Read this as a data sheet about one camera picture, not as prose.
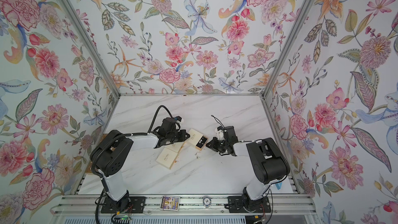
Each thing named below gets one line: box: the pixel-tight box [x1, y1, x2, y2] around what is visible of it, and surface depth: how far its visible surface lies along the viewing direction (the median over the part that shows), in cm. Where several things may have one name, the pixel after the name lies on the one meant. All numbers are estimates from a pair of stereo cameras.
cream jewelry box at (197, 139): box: [186, 128, 209, 151], surface depth 95 cm
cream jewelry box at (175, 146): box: [163, 141, 186, 153], surface depth 92 cm
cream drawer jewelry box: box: [155, 147, 179, 170], surface depth 88 cm
